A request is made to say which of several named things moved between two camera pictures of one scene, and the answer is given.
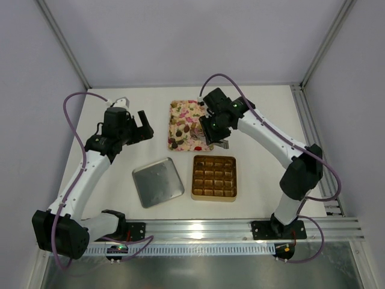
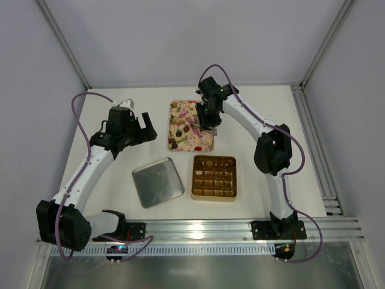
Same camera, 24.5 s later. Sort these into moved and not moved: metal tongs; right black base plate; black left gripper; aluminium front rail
Moved: metal tongs
Not moved: black left gripper; aluminium front rail; right black base plate
